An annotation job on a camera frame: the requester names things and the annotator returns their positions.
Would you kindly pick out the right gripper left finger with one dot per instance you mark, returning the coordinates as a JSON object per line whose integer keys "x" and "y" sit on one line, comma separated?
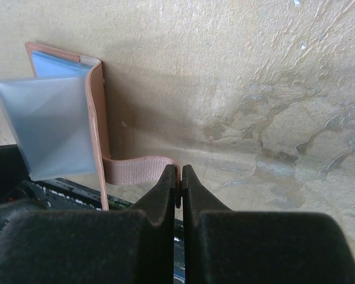
{"x": 134, "y": 245}

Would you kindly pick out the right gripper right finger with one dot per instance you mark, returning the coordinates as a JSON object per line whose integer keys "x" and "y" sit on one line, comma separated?
{"x": 226, "y": 246}

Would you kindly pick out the pink leather card holder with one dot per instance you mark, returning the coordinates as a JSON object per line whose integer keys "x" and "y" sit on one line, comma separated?
{"x": 59, "y": 121}

